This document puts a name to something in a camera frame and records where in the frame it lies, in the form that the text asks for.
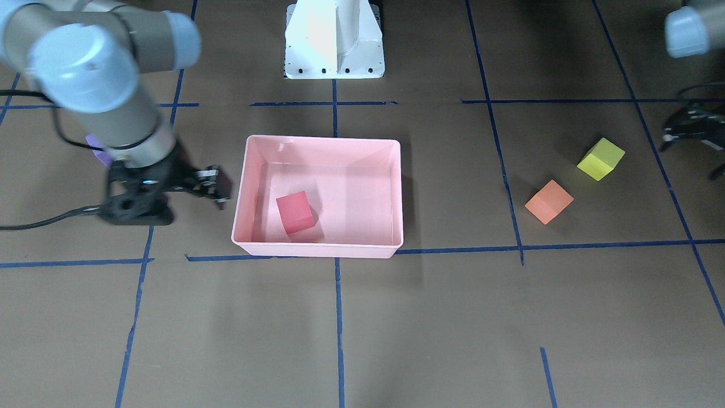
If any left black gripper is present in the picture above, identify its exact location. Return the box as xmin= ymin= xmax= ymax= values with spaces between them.
xmin=660 ymin=103 xmax=724 ymax=152

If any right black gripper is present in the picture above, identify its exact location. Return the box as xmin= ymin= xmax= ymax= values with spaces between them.
xmin=99 ymin=142 xmax=232 ymax=226

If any red foam block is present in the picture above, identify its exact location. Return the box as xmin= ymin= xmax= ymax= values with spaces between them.
xmin=275 ymin=191 xmax=315 ymax=235

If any purple foam block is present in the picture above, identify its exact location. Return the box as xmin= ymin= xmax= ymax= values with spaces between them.
xmin=86 ymin=134 xmax=113 ymax=168

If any yellow foam block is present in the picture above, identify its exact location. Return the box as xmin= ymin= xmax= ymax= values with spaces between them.
xmin=577 ymin=138 xmax=626 ymax=181

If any orange foam block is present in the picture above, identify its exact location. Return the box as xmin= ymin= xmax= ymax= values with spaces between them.
xmin=524 ymin=179 xmax=573 ymax=225

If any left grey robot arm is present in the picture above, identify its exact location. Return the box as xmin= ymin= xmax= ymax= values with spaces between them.
xmin=659 ymin=1 xmax=724 ymax=152

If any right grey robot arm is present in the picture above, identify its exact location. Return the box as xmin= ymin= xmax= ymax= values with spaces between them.
xmin=2 ymin=1 xmax=232 ymax=231

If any pink plastic bin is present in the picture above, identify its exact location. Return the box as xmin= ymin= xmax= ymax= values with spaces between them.
xmin=231 ymin=135 xmax=404 ymax=259

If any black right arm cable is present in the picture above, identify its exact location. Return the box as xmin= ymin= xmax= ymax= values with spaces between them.
xmin=0 ymin=90 xmax=108 ymax=231

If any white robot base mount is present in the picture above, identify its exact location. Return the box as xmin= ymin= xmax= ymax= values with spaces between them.
xmin=283 ymin=1 xmax=386 ymax=80

